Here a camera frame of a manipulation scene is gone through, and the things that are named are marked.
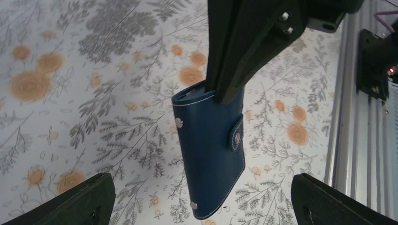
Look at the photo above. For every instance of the floral table cloth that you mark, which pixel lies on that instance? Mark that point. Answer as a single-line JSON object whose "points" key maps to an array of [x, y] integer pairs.
{"points": [[86, 87]]}

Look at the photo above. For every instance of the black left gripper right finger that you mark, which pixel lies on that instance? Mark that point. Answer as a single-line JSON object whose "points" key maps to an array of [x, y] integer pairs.
{"points": [[316, 203]]}

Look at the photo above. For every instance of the blue leather card holder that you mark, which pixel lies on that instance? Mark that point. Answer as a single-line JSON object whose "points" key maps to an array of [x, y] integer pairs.
{"points": [[211, 142]]}

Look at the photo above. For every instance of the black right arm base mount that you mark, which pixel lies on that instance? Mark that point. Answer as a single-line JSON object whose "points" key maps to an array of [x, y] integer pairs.
{"points": [[377, 61]]}

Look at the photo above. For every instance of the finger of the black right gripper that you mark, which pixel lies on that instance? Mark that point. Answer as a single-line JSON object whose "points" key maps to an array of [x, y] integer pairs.
{"points": [[222, 16], [257, 31]]}

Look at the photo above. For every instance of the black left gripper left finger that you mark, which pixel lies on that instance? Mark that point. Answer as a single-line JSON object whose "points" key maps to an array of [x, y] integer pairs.
{"points": [[89, 203]]}

